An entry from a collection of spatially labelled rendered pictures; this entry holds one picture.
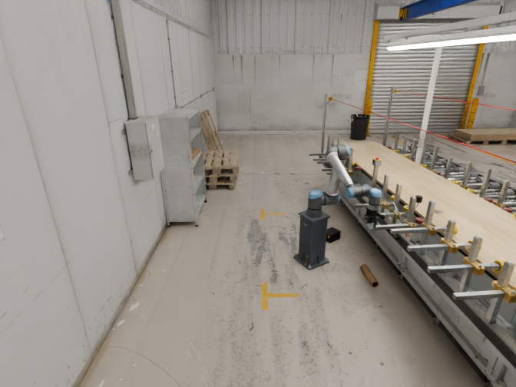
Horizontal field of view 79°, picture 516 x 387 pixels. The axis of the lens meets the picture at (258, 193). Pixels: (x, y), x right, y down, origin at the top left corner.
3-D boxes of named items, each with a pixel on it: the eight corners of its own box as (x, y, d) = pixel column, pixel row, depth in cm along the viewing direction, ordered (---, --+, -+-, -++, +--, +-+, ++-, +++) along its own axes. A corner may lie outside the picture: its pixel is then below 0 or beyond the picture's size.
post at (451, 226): (437, 277, 239) (451, 221, 221) (434, 275, 242) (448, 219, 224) (441, 277, 239) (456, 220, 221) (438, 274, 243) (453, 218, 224)
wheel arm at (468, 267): (429, 273, 200) (430, 269, 198) (426, 270, 203) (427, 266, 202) (504, 269, 203) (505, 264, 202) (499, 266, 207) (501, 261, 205)
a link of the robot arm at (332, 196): (319, 199, 360) (332, 141, 312) (333, 198, 363) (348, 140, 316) (324, 208, 348) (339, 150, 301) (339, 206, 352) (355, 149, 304)
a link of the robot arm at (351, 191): (322, 143, 308) (351, 192, 262) (335, 143, 310) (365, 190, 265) (320, 153, 316) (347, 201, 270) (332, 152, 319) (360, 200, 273)
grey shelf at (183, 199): (167, 226, 456) (152, 117, 397) (180, 201, 539) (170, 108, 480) (197, 226, 456) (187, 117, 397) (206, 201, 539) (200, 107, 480)
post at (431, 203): (420, 255, 261) (431, 201, 242) (418, 253, 264) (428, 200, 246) (424, 254, 261) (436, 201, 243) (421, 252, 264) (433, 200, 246)
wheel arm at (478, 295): (454, 300, 177) (456, 296, 176) (451, 296, 180) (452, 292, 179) (516, 296, 180) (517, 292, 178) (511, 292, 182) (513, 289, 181)
